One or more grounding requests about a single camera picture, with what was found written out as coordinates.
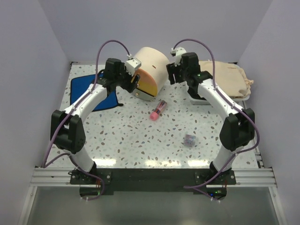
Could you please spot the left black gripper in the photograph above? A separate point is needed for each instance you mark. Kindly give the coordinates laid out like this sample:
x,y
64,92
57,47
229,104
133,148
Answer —
x,y
130,86

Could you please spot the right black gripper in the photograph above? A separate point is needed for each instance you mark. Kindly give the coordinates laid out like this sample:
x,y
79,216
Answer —
x,y
172,70

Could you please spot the grey bottom drawer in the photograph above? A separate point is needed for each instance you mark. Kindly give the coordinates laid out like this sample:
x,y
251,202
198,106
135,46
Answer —
x,y
142,95

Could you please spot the yellow drawer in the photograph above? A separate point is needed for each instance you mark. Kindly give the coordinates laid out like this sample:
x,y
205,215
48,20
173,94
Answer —
x,y
148,86

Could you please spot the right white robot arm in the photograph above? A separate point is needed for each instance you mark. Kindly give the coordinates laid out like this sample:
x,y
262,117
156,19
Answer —
x,y
237,129

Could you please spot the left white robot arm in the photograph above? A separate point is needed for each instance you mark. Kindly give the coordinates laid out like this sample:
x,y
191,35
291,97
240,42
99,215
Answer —
x,y
67,131

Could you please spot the beige round drawer cabinet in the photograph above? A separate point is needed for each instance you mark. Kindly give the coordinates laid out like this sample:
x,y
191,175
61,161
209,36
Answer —
x,y
153,66

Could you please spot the black cloth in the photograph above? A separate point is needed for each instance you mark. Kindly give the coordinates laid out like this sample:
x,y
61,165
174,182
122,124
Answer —
x,y
193,94

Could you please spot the pink pencil case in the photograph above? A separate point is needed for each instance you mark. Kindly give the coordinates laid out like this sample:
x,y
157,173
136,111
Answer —
x,y
158,110

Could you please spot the white tray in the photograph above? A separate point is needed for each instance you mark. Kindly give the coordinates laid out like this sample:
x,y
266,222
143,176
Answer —
x,y
209,91

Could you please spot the beige cloth bag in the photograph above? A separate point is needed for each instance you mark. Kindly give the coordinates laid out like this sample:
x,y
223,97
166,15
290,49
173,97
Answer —
x,y
232,80

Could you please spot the clear box of clips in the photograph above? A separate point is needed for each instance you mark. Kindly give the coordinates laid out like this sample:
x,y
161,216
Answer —
x,y
189,140

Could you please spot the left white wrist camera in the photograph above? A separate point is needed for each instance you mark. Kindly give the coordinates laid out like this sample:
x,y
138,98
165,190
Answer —
x,y
132,65

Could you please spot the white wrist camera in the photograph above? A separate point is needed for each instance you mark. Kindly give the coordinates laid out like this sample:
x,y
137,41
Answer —
x,y
177,53
132,65

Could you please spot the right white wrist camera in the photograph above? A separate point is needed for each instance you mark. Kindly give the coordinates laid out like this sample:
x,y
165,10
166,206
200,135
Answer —
x,y
177,53

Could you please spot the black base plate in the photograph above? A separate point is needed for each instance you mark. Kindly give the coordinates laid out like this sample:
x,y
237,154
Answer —
x,y
108,181

